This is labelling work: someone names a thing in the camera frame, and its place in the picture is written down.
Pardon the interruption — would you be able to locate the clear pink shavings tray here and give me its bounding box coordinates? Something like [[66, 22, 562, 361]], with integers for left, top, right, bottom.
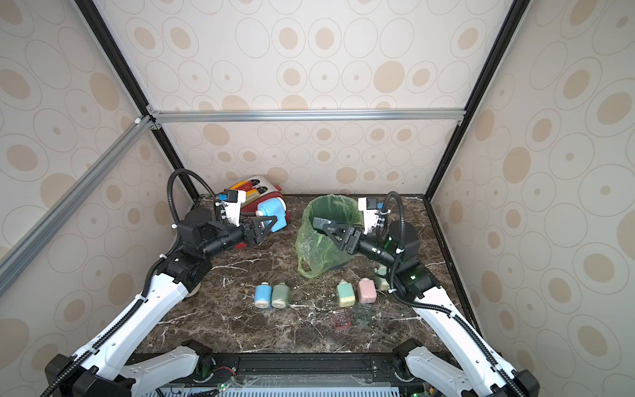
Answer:
[[332, 309, 352, 332]]

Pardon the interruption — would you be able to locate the mint green pencil sharpener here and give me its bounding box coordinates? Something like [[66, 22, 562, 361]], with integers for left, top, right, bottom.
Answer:
[[375, 265, 390, 292]]

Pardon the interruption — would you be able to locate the pink pencil sharpener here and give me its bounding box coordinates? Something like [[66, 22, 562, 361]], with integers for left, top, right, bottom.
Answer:
[[357, 277, 377, 304]]

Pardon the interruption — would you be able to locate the brown tape roll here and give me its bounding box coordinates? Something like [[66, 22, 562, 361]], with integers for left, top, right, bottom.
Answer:
[[185, 283, 201, 299]]

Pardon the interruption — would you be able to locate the silver aluminium side bar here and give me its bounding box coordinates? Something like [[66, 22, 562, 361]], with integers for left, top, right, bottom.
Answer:
[[1, 115, 151, 293]]

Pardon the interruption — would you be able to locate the blue pencil sharpener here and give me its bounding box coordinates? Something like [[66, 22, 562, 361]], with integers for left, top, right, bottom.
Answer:
[[254, 282, 273, 309], [256, 197, 287, 233]]

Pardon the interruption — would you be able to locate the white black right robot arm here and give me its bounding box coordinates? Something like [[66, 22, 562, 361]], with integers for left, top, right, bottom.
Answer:
[[310, 192, 540, 396]]

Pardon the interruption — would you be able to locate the silver aluminium crossbar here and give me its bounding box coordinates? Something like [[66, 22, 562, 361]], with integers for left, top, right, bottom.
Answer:
[[150, 109, 466, 123]]

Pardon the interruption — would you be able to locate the red plastic basket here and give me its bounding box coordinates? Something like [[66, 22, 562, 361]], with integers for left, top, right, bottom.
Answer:
[[236, 194, 288, 249]]

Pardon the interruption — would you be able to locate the green plastic bin liner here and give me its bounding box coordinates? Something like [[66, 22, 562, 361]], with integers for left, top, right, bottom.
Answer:
[[294, 195, 363, 279]]

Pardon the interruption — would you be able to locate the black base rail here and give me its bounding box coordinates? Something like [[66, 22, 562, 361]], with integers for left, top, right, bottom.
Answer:
[[123, 351, 517, 397]]

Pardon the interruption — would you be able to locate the sage green pencil sharpener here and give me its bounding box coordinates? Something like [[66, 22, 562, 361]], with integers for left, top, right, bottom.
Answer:
[[271, 283, 290, 309]]

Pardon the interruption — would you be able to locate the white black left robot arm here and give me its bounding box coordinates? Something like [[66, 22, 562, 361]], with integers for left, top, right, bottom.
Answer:
[[43, 169, 287, 396]]

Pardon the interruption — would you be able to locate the blue pencil sharpener in row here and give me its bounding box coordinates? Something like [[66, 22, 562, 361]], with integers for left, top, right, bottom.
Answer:
[[254, 282, 273, 309]]

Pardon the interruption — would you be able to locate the light green pencil sharpener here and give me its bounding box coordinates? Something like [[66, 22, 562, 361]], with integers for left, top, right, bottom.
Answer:
[[337, 280, 357, 308]]

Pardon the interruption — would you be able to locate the clear green shavings tray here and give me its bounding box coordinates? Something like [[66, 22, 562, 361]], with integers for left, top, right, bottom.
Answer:
[[354, 304, 375, 325]]

